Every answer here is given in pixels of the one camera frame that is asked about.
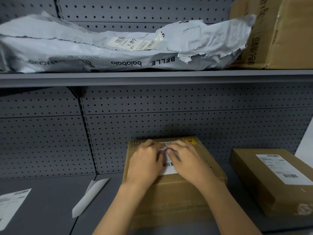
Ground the person's left hand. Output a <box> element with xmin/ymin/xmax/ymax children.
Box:
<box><xmin>125</xmin><ymin>139</ymin><xmax>167</xmax><ymax>188</ymax></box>

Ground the white panel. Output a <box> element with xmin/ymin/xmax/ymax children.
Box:
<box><xmin>294</xmin><ymin>117</ymin><xmax>313</xmax><ymax>169</ymax></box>

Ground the large grey plastic mailer bag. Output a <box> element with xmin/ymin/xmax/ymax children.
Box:
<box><xmin>0</xmin><ymin>11</ymin><xmax>247</xmax><ymax>73</ymax></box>

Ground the brown cardboard box yellow sticker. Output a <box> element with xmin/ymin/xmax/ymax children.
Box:
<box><xmin>122</xmin><ymin>136</ymin><xmax>228</xmax><ymax>229</ymax></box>

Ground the person's left forearm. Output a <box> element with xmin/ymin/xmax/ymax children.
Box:
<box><xmin>92</xmin><ymin>180</ymin><xmax>157</xmax><ymax>235</ymax></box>

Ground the large brown cardboard box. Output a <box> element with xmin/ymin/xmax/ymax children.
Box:
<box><xmin>228</xmin><ymin>0</ymin><xmax>313</xmax><ymax>70</ymax></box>

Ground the white printed label sheet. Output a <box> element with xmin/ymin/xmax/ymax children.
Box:
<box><xmin>0</xmin><ymin>188</ymin><xmax>32</xmax><ymax>231</ymax></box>

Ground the white shipping label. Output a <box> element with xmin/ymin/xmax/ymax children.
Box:
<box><xmin>156</xmin><ymin>141</ymin><xmax>180</xmax><ymax>175</ymax></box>

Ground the white label backing strip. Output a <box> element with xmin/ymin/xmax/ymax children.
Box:
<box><xmin>72</xmin><ymin>178</ymin><xmax>110</xmax><ymax>219</ymax></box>

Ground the person's right forearm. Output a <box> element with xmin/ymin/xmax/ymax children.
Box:
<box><xmin>196</xmin><ymin>179</ymin><xmax>262</xmax><ymax>235</ymax></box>

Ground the flat cardboard box white label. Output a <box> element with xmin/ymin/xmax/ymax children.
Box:
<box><xmin>229</xmin><ymin>148</ymin><xmax>313</xmax><ymax>217</ymax></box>

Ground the grey metal shelf board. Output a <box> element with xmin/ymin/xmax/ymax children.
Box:
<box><xmin>0</xmin><ymin>69</ymin><xmax>313</xmax><ymax>89</ymax></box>
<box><xmin>0</xmin><ymin>164</ymin><xmax>313</xmax><ymax>235</ymax></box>

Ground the torn grey plastic mailer bag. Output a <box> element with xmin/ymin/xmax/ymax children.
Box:
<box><xmin>156</xmin><ymin>14</ymin><xmax>256</xmax><ymax>64</ymax></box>

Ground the grey perforated back panel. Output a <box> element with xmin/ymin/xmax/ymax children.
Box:
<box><xmin>0</xmin><ymin>0</ymin><xmax>313</xmax><ymax>180</ymax></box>

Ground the person's right hand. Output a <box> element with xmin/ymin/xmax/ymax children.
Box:
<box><xmin>166</xmin><ymin>140</ymin><xmax>220</xmax><ymax>192</ymax></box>

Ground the grey shelf bracket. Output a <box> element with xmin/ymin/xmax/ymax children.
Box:
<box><xmin>68</xmin><ymin>86</ymin><xmax>85</xmax><ymax>99</ymax></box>

